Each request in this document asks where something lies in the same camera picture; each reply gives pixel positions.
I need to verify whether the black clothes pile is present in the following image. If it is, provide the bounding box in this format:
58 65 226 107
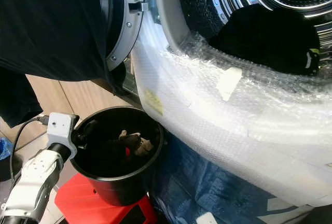
207 4 322 78

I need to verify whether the light wooden cabinet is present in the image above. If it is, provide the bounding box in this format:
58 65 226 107
25 74 138 137

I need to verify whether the black plastic bucket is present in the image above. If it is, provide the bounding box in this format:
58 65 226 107
70 106 165 207

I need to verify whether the plain grey floor mat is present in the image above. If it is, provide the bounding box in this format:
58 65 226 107
11 136 47 170

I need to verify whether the red plastic stool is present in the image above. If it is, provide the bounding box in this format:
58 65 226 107
54 172 160 224

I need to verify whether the yellow label sticker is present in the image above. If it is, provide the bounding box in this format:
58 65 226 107
144 89 164 116

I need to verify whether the dark bin with blue bag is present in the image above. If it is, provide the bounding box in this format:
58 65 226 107
0 137 15 182

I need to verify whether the grey round washer door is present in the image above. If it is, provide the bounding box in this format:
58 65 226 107
106 0 148 73

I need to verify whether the black cloth over washer door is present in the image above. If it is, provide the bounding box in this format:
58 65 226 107
0 0 110 130

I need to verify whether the grey door latch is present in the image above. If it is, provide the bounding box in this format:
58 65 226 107
129 2 150 13

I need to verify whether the white tape piece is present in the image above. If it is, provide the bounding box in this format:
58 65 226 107
216 67 243 102

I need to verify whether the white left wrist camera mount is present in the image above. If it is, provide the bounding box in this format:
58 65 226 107
45 113 80 158

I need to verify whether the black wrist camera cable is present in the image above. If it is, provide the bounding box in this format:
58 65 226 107
9 114 51 183

